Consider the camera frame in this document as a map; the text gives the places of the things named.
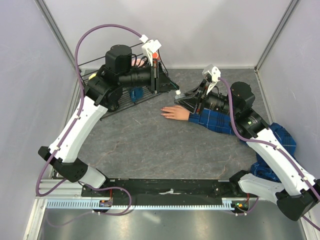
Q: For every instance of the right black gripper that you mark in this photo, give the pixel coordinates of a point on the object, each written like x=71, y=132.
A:
x=202, y=88

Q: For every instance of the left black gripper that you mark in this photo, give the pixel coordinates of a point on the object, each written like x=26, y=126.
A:
x=160, y=81

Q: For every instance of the nail polish bottle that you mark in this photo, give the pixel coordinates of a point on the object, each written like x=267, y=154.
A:
x=179, y=96

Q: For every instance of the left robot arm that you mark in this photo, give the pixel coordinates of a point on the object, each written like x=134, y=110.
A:
x=62, y=154

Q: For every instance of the blue plaid sleeve forearm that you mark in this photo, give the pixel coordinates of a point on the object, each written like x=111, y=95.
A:
x=213, y=121

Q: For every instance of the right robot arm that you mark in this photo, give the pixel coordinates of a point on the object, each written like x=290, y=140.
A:
x=298, y=191

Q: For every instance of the mannequin hand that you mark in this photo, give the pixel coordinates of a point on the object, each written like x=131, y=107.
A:
x=175, y=113

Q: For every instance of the blue item in rack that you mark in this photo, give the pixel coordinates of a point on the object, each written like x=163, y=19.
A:
x=136, y=93

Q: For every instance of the orange mug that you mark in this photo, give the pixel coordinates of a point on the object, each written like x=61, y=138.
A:
x=156, y=56

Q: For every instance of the pink mug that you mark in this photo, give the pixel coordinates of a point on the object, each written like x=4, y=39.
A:
x=139, y=63

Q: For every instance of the black round object under rack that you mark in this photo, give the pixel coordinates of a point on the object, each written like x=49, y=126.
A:
x=113, y=106

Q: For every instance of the yellow faceted mug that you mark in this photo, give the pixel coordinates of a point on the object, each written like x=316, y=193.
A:
x=92, y=76

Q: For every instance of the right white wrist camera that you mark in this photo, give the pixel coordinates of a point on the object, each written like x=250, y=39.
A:
x=212, y=74

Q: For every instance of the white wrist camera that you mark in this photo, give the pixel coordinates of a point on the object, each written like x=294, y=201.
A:
x=212, y=74
x=150, y=47

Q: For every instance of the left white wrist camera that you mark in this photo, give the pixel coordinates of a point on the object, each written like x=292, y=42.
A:
x=150, y=47

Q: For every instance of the black wire dish rack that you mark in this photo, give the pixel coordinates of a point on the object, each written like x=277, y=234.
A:
x=150, y=96

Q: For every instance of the light blue cable duct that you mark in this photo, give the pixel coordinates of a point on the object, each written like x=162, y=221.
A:
x=96, y=204

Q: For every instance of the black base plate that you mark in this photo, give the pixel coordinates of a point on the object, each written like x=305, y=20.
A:
x=177, y=191

